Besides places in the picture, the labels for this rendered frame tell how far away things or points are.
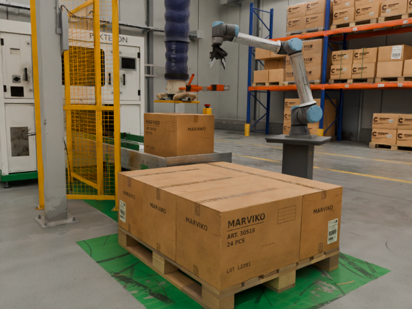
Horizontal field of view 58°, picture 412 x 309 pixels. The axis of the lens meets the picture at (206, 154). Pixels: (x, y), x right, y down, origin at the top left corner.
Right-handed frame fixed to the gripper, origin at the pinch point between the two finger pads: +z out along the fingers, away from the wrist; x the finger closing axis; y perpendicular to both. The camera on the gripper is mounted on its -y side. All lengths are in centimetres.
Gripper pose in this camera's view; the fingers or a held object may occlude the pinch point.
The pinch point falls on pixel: (217, 69)
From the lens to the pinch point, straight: 307.5
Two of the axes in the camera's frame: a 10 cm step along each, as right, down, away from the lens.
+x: -8.0, 0.6, -6.0
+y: -6.0, -1.2, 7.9
